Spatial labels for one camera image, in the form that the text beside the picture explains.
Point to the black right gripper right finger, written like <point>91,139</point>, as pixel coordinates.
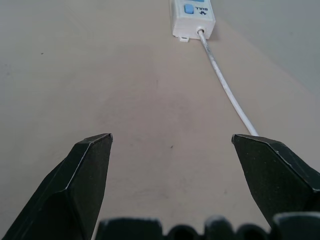
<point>275,180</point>

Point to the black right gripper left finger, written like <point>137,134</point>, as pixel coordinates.
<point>62,190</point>

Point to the white power strip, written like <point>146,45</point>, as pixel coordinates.
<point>191,18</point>

